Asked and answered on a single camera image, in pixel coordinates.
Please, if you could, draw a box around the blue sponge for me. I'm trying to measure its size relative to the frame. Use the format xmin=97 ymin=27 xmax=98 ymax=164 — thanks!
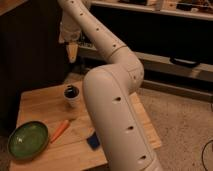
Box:
xmin=87 ymin=133 xmax=100 ymax=150

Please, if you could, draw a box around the black cable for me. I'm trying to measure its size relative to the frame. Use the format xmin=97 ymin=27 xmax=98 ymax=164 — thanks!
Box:
xmin=201 ymin=99 xmax=213 ymax=171

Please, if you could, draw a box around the grey metal beam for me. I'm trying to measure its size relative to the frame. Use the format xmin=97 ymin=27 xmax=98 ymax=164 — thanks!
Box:
xmin=78 ymin=43 xmax=213 ymax=83

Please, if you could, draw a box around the black handle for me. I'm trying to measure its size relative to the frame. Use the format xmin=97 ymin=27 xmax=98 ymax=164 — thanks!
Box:
xmin=169 ymin=57 xmax=201 ymax=68

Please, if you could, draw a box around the wooden table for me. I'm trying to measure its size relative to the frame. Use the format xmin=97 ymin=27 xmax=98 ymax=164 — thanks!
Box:
xmin=8 ymin=79 xmax=163 ymax=171

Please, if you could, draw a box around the orange carrot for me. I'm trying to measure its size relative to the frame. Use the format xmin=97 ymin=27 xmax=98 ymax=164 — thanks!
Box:
xmin=50 ymin=120 xmax=70 ymax=143

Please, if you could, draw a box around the green bowl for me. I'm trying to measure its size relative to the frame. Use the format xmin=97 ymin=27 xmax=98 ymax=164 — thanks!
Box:
xmin=7 ymin=121 xmax=49 ymax=161

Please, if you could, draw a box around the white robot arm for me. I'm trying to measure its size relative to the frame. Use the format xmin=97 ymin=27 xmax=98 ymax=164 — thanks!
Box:
xmin=58 ymin=0 xmax=163 ymax=171

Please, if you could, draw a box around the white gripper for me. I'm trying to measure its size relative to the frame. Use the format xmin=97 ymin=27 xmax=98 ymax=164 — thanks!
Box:
xmin=59 ymin=13 xmax=81 ymax=63

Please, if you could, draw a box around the upper shelf with clutter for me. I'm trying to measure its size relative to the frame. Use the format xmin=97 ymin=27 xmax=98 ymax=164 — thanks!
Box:
xmin=91 ymin=0 xmax=213 ymax=21

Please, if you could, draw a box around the white cup with dark content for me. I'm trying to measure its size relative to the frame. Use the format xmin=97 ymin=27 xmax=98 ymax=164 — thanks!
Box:
xmin=64 ymin=85 xmax=80 ymax=108

